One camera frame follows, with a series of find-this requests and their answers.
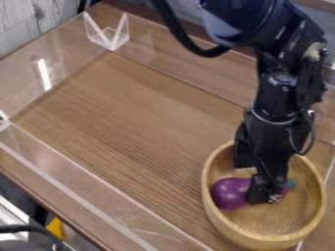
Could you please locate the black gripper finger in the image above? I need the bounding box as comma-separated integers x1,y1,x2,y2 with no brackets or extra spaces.
246,174,287,205
234,125,255,169

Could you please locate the purple toy eggplant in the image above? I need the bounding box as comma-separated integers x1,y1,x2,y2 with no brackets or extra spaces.
210,177,272,211

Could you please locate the black cable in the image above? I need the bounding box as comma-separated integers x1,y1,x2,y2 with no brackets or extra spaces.
0,223,63,251

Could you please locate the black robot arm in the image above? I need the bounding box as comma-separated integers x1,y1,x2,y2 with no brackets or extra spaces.
152,0,327,204

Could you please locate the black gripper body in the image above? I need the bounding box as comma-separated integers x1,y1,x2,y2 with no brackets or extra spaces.
239,106,315,186

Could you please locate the clear acrylic tray wall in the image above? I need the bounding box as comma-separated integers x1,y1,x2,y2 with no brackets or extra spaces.
0,17,256,251

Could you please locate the brown wooden bowl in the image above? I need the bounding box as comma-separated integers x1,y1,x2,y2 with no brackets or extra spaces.
202,142,327,251

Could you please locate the clear acrylic corner bracket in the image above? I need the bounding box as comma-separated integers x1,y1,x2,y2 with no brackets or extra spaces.
83,13,129,51

